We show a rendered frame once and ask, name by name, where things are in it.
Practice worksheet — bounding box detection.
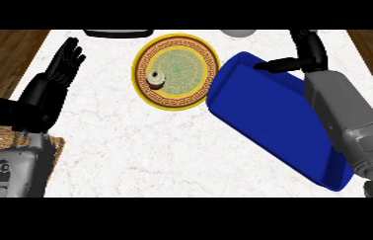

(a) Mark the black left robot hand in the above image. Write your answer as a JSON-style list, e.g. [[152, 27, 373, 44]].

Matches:
[[0, 37, 87, 134]]

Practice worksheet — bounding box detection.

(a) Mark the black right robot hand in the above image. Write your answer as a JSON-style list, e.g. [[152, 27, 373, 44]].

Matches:
[[254, 29, 330, 75]]

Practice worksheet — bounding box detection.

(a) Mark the blue tray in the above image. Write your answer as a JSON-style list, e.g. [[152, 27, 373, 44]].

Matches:
[[205, 50, 357, 193]]

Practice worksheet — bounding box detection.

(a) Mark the chocolate cupcake with white frosting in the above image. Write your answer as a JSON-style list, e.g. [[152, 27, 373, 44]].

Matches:
[[144, 69, 168, 91]]

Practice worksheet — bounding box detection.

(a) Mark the yellow patterned plate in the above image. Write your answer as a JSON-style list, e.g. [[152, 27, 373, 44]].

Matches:
[[130, 33, 223, 112]]

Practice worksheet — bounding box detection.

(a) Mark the grey round object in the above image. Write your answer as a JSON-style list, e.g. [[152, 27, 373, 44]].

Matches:
[[218, 29, 258, 40]]

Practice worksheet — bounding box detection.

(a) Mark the brown wicker basket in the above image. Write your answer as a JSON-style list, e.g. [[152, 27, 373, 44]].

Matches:
[[0, 124, 66, 186]]

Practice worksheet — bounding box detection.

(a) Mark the black appliance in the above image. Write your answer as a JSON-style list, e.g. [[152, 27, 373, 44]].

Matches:
[[81, 29, 155, 39]]

